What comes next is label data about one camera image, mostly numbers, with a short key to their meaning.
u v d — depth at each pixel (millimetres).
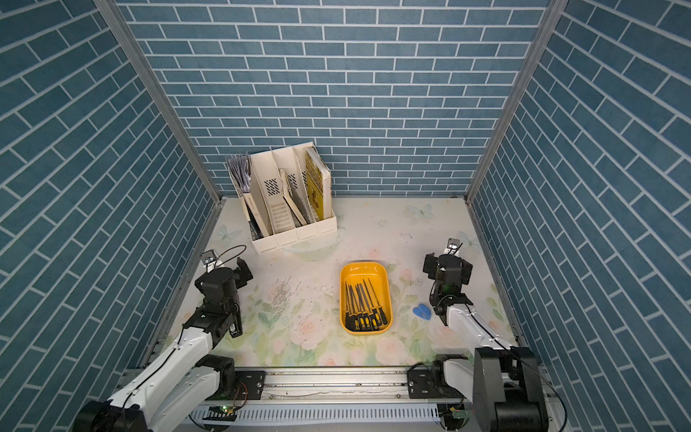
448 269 653
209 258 691
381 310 870
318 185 969
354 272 946
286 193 941
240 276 671
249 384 741
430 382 736
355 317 848
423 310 844
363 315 845
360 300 891
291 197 946
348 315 862
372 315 862
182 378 515
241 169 894
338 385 755
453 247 738
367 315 853
